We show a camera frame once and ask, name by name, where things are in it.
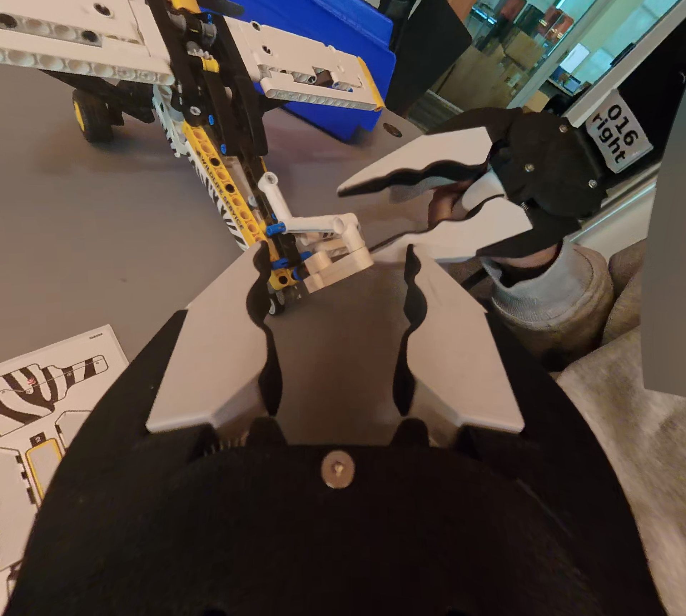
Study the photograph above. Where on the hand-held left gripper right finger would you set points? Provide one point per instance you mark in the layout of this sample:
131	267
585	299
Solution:
461	358

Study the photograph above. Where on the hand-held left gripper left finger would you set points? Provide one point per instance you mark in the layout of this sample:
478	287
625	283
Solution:
214	358

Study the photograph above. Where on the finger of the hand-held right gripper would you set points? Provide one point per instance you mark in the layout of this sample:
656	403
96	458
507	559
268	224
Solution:
482	230
429	152

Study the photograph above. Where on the white yellow lego airplane model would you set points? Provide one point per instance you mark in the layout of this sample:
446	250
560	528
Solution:
134	21

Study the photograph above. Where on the person's right forearm grey sleeve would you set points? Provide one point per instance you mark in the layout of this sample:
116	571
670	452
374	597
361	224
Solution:
552	300

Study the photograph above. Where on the person's right hand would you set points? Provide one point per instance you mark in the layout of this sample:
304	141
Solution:
445	206

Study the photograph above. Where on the stack of cardboard boxes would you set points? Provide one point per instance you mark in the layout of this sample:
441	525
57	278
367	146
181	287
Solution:
482	69

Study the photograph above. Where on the black office chair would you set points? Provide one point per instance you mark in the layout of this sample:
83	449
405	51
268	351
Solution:
429	48

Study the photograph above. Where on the zebra striped sticker sheet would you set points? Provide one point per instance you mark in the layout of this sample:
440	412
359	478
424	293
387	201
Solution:
48	412

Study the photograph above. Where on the person's grey clothing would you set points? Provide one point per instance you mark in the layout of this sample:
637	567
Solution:
616	466

